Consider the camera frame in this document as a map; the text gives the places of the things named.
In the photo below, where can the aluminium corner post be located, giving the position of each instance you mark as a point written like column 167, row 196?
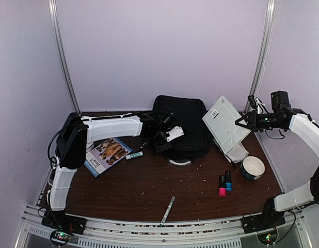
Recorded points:
column 264, row 47
column 62, row 56

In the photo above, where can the blue dog picture book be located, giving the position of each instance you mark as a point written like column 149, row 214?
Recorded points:
column 106, row 155

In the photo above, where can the pink capped black highlighter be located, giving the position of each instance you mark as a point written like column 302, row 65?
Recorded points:
column 222, row 186

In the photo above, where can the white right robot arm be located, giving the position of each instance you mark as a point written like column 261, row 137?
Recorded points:
column 299, row 160

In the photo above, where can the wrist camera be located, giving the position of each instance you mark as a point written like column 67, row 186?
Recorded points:
column 279, row 100
column 174, row 133

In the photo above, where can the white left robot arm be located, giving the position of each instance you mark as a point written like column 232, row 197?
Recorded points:
column 79, row 133

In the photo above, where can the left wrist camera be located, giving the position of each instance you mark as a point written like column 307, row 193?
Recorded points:
column 174, row 133

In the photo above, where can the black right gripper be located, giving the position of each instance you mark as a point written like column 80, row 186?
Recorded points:
column 251, row 124

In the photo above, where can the left aluminium corner post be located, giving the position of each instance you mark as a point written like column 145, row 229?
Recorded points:
column 62, row 56

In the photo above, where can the blue white ceramic bowl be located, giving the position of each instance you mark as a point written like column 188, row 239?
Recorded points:
column 252, row 168

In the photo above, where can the white plastic pouch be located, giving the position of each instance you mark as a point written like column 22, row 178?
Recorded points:
column 237, row 154

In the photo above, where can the right aluminium corner post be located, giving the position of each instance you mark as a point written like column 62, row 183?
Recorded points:
column 264, row 47

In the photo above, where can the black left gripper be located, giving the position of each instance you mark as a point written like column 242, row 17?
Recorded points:
column 160, row 149

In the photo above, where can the thin green white pen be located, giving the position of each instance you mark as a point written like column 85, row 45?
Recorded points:
column 168, row 209

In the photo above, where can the blue capped black highlighter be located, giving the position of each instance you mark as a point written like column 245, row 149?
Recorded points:
column 228, row 180

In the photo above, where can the grey plastic-wrapped book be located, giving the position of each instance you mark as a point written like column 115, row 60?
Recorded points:
column 220, row 120

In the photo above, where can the black student backpack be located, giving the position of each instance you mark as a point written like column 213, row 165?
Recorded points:
column 196, row 140

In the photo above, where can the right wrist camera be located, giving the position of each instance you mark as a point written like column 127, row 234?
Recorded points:
column 279, row 100

